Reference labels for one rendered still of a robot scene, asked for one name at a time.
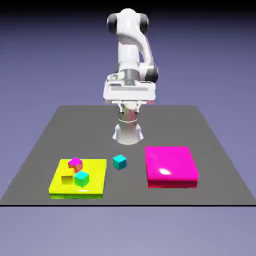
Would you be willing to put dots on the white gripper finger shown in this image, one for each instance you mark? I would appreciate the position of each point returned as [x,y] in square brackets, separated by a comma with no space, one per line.
[137,109]
[120,109]

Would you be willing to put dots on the large magenta box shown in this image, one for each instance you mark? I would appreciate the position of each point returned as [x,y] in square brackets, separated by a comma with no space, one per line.
[170,162]

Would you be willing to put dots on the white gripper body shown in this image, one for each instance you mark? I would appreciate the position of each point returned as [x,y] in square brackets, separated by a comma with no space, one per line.
[130,93]

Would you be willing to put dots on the large yellow box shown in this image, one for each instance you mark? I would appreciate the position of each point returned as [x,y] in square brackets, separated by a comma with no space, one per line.
[92,180]

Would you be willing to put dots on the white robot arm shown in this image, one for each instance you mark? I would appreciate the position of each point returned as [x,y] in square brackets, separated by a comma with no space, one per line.
[128,30]

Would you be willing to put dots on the small yellow cube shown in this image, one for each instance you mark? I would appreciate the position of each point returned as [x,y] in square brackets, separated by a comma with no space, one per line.
[67,179]

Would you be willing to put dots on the small cyan cube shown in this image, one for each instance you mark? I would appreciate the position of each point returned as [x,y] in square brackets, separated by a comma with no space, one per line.
[119,162]
[81,179]

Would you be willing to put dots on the small magenta cube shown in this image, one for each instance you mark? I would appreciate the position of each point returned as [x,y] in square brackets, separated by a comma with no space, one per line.
[75,163]

